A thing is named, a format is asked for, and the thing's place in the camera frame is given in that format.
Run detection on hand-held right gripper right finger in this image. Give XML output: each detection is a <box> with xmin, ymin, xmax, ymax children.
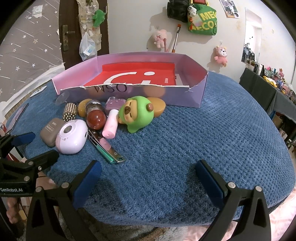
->
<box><xmin>195</xmin><ymin>159</ymin><xmax>271</xmax><ymax>241</ymax></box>

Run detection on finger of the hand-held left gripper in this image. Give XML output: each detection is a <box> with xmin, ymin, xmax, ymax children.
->
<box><xmin>0</xmin><ymin>132</ymin><xmax>36</xmax><ymax>160</ymax></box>
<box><xmin>0</xmin><ymin>149</ymin><xmax>60</xmax><ymax>173</ymax></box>

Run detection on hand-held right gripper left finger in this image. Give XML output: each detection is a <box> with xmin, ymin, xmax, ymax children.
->
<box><xmin>25</xmin><ymin>159</ymin><xmax>102</xmax><ymax>241</ymax></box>

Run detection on grey rounded case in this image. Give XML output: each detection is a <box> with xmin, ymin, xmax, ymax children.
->
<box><xmin>40</xmin><ymin>118</ymin><xmax>65</xmax><ymax>147</ymax></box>

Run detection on lilac round device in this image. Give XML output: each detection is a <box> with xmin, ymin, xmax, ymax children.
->
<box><xmin>55</xmin><ymin>119</ymin><xmax>89</xmax><ymax>154</ymax></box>

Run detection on purple nail polish bottle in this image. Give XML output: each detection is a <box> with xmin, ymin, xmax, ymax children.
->
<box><xmin>102</xmin><ymin>97</ymin><xmax>126</xmax><ymax>139</ymax></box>

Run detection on red round bottle glitter cap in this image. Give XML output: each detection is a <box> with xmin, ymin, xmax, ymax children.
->
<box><xmin>85</xmin><ymin>100</ymin><xmax>107</xmax><ymax>131</ymax></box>

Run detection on gold studded cylinder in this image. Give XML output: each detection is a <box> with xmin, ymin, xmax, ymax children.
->
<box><xmin>63</xmin><ymin>103</ymin><xmax>77</xmax><ymax>122</ymax></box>

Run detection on clear plastic cup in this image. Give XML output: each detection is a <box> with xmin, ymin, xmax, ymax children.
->
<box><xmin>55</xmin><ymin>91</ymin><xmax>70</xmax><ymax>106</ymax></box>

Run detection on amber ring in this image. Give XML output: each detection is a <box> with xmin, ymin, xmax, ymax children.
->
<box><xmin>78</xmin><ymin>98</ymin><xmax>93</xmax><ymax>117</ymax></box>

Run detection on green bear toy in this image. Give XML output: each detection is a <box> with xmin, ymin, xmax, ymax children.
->
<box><xmin>117</xmin><ymin>96</ymin><xmax>155</xmax><ymax>134</ymax></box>

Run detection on amber round disc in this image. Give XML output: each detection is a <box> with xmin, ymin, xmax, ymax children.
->
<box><xmin>148</xmin><ymin>97</ymin><xmax>166</xmax><ymax>118</ymax></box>

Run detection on purple cardboard box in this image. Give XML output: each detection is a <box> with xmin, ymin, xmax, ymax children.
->
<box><xmin>51</xmin><ymin>52</ymin><xmax>209</xmax><ymax>109</ymax></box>

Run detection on person's left hand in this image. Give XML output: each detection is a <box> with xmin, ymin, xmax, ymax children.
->
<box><xmin>5</xmin><ymin>197</ymin><xmax>26</xmax><ymax>226</ymax></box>

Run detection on smartphone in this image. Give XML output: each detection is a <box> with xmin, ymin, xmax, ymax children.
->
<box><xmin>6</xmin><ymin>103</ymin><xmax>30</xmax><ymax>131</ymax></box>

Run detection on white rounded square device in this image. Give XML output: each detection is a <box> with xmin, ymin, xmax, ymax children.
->
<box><xmin>31</xmin><ymin>85</ymin><xmax>48</xmax><ymax>97</ymax></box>

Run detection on grey fuzzy cloth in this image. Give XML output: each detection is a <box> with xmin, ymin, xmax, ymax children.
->
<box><xmin>57</xmin><ymin>222</ymin><xmax>213</xmax><ymax>241</ymax></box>

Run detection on pink fleece cloth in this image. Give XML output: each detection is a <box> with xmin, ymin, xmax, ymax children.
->
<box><xmin>228</xmin><ymin>202</ymin><xmax>296</xmax><ymax>241</ymax></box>

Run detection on clear plastic bag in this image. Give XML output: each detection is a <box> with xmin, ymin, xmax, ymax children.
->
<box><xmin>79</xmin><ymin>32</ymin><xmax>97</xmax><ymax>61</ymax></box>

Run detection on red paper sheet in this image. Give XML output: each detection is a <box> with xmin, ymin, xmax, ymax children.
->
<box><xmin>84</xmin><ymin>63</ymin><xmax>176</xmax><ymax>88</ymax></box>

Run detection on pink plush white face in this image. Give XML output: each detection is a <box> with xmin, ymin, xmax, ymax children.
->
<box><xmin>213</xmin><ymin>45</ymin><xmax>228</xmax><ymax>67</ymax></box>

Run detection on brown wooden door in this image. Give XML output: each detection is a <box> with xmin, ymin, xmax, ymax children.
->
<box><xmin>58</xmin><ymin>0</ymin><xmax>110</xmax><ymax>70</ymax></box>

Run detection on clear hanging pocket organizer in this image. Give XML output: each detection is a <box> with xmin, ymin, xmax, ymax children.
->
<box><xmin>77</xmin><ymin>0</ymin><xmax>103</xmax><ymax>50</ymax></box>

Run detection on green plush toy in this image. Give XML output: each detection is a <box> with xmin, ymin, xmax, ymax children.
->
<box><xmin>92</xmin><ymin>9</ymin><xmax>106</xmax><ymax>29</ymax></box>

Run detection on pink plush bear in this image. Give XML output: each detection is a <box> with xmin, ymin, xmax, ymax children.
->
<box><xmin>151</xmin><ymin>29</ymin><xmax>167</xmax><ymax>49</ymax></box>

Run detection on green tote bag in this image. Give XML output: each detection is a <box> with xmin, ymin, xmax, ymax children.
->
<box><xmin>187</xmin><ymin>0</ymin><xmax>218</xmax><ymax>36</ymax></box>

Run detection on black bag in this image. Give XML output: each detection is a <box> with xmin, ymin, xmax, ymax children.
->
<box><xmin>167</xmin><ymin>0</ymin><xmax>192</xmax><ymax>23</ymax></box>

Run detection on brass door handle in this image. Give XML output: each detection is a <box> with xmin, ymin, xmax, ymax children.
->
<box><xmin>62</xmin><ymin>25</ymin><xmax>70</xmax><ymax>51</ymax></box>

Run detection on mop handle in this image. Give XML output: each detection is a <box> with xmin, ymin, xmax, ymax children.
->
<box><xmin>171</xmin><ymin>24</ymin><xmax>181</xmax><ymax>53</ymax></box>

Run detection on wall mirror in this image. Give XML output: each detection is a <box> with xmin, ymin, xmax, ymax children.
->
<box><xmin>241</xmin><ymin>8</ymin><xmax>263</xmax><ymax>64</ymax></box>

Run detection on wall photos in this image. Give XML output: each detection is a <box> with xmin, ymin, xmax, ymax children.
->
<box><xmin>219</xmin><ymin>0</ymin><xmax>240</xmax><ymax>18</ymax></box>

